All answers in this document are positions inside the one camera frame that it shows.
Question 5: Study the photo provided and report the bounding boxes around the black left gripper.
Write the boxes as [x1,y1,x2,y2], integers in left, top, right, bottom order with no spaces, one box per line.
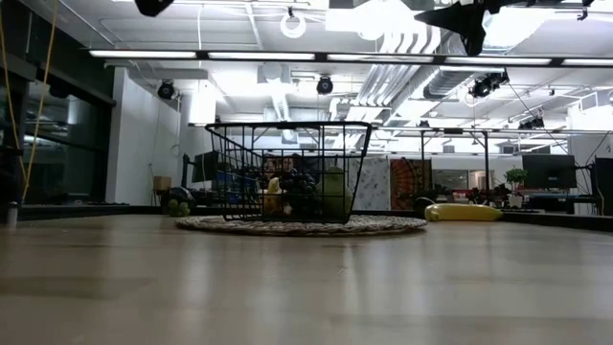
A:
[133,0,175,18]

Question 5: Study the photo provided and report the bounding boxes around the black ceiling spotlight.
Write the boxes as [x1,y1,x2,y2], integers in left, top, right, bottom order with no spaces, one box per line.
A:
[467,70,511,101]
[315,75,335,97]
[156,80,177,102]

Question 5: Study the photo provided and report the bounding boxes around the green fruit pieces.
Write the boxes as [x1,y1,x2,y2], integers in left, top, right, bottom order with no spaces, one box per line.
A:
[160,186,196,218]

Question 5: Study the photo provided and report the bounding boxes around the person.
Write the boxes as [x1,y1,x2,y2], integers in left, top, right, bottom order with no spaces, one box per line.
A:
[261,154,301,189]

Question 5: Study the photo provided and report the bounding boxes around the black wire basket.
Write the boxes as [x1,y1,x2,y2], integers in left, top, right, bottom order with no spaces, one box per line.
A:
[204,121,374,225]

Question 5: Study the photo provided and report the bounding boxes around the cardboard box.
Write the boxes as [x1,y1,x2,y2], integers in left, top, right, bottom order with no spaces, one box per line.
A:
[152,174,173,196]

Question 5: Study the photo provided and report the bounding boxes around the orange patterned tapestry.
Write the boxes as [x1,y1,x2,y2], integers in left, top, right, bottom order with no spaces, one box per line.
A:
[389,157,426,211]

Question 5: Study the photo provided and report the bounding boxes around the black overhead light bar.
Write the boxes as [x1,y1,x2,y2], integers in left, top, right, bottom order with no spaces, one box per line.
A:
[87,47,613,70]

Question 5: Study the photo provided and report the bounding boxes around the yellow banana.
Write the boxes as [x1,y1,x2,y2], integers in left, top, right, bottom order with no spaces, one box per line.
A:
[423,202,505,223]

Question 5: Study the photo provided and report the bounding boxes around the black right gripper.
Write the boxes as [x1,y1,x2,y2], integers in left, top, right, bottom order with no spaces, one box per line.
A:
[414,0,504,57]

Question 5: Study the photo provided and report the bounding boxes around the potted green plant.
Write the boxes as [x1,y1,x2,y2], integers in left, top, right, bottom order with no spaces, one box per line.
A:
[504,167,529,210]

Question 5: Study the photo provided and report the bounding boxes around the white patterned cloth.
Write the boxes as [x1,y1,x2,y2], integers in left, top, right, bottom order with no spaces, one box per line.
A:
[351,156,393,212]

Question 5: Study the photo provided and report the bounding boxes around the white hanging ring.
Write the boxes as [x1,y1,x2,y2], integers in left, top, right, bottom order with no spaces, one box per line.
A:
[279,11,308,40]

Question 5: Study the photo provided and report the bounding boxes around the yellow extension cable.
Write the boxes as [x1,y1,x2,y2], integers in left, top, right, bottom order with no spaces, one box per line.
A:
[22,0,60,202]

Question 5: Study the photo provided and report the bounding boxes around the black computer monitor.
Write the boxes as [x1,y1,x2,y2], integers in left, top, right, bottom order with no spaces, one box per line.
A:
[191,149,220,184]
[521,152,579,191]

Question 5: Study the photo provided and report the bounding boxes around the green pear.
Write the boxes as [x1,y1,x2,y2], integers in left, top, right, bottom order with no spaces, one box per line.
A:
[315,166,354,220]

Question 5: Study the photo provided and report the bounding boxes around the black grape bunch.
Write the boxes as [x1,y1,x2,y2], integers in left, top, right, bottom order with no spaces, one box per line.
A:
[278,171,318,218]

